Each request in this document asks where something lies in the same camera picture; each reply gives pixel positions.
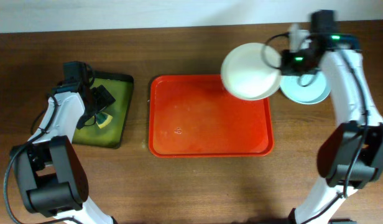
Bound light blue plate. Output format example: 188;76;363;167
280;72;331;105

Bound black tray with soapy water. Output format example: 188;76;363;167
72;71;134;149

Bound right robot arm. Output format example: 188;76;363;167
280;10;383;223

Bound red plastic tray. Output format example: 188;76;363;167
148;75;274;158

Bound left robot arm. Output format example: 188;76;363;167
3;61;116;224

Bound yellow green sponge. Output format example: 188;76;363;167
95;112;113;129

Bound white plate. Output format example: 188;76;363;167
221;43;282;101

